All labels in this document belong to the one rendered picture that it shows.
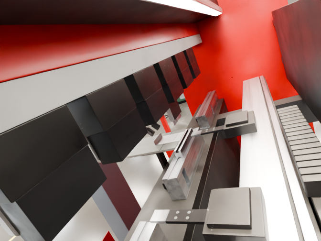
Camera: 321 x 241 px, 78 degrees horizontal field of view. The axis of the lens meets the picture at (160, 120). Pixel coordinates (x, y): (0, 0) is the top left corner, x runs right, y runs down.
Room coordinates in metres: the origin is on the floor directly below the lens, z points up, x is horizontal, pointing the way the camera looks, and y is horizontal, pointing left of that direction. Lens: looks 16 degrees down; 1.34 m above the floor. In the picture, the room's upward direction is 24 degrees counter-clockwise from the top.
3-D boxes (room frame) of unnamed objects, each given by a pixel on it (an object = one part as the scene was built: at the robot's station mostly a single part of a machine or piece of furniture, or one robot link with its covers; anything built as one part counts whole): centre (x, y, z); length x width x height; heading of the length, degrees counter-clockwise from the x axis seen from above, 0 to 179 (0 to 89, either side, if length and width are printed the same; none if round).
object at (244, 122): (0.74, -0.21, 1.01); 0.26 x 0.12 x 0.05; 60
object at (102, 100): (0.50, 0.12, 1.26); 0.15 x 0.09 x 0.17; 150
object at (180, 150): (0.81, -0.06, 0.99); 0.20 x 0.03 x 0.03; 150
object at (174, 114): (0.82, -0.07, 1.13); 0.10 x 0.02 x 0.10; 150
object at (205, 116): (1.30, -0.34, 0.92); 0.50 x 0.06 x 0.10; 150
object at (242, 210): (0.36, 0.00, 1.01); 0.26 x 0.12 x 0.05; 60
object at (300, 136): (0.45, -0.32, 1.02); 0.37 x 0.06 x 0.04; 150
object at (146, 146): (0.90, 0.06, 1.00); 0.26 x 0.18 x 0.01; 60
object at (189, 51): (1.19, -0.28, 1.26); 0.15 x 0.09 x 0.17; 150
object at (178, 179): (0.78, -0.04, 0.92); 0.39 x 0.06 x 0.10; 150
